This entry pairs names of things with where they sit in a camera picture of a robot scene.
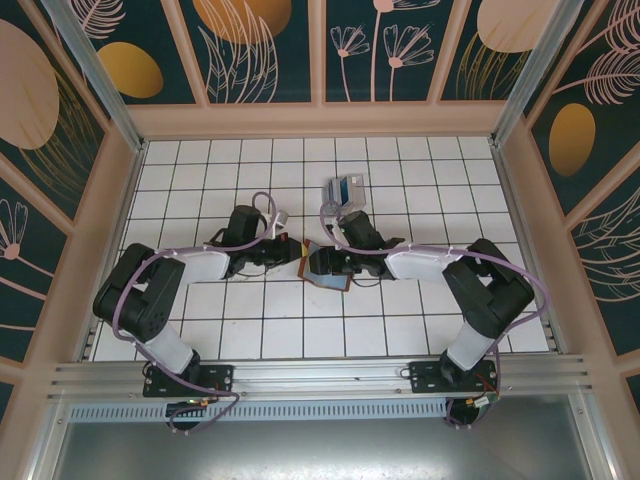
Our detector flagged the clear plastic card box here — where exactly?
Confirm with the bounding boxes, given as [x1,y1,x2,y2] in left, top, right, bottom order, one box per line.
[322,173,369,211]

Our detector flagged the brown leather card holder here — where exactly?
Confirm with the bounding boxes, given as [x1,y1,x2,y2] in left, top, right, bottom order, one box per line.
[296,238,354,296]

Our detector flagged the grey metal shelf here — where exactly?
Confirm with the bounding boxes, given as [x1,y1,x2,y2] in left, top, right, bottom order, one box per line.
[29,392,614,480]

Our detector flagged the long aluminium base rail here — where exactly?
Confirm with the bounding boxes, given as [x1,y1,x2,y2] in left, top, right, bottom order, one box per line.
[47,354,594,401]

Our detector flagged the aluminium side rail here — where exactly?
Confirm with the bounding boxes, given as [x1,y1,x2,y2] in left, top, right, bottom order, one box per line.
[492,144,566,352]
[74,144,147,362]

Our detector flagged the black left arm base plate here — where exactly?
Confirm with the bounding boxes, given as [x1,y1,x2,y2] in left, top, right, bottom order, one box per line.
[143,364,236,399]

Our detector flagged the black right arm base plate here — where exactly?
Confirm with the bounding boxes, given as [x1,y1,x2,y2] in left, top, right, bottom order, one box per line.
[408,359,501,396]

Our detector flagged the grey slotted cable duct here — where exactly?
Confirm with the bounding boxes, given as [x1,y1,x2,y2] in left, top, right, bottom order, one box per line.
[64,397,451,424]

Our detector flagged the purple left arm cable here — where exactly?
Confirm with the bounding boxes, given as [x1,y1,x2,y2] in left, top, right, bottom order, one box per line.
[112,192,281,435]

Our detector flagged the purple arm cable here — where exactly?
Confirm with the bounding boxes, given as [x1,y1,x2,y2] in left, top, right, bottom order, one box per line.
[112,192,281,435]
[318,199,551,431]

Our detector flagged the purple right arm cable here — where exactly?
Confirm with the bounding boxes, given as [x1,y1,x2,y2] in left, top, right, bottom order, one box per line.
[318,199,551,431]

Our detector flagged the aluminium corner post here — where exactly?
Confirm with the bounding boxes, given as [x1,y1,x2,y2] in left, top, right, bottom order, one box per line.
[39,0,149,154]
[489,0,584,149]

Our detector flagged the small floral side wall panel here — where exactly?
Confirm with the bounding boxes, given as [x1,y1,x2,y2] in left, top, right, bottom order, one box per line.
[569,182,640,357]

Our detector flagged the large floral side wall panel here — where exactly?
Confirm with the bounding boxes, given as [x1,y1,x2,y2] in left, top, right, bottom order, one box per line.
[524,0,640,217]

